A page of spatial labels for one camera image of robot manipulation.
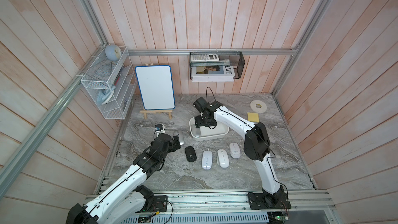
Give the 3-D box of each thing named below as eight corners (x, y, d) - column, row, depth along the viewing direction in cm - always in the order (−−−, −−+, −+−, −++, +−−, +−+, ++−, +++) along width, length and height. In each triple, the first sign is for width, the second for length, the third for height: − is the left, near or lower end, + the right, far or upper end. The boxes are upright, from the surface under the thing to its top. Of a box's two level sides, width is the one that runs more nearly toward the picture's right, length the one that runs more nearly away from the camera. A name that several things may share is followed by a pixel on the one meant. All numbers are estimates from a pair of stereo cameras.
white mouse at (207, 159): (201, 169, 86) (202, 168, 84) (201, 152, 92) (201, 150, 91) (213, 169, 86) (213, 168, 84) (212, 152, 92) (212, 150, 91)
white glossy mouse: (217, 167, 86) (217, 166, 84) (215, 151, 93) (216, 149, 91) (228, 167, 86) (229, 166, 84) (226, 151, 93) (227, 149, 91)
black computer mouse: (187, 163, 88) (187, 161, 86) (184, 149, 94) (184, 147, 92) (197, 160, 89) (197, 159, 87) (193, 146, 95) (193, 145, 93)
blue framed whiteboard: (147, 116, 109) (131, 78, 82) (150, 103, 117) (137, 65, 90) (175, 116, 109) (168, 78, 82) (176, 103, 117) (170, 65, 90)
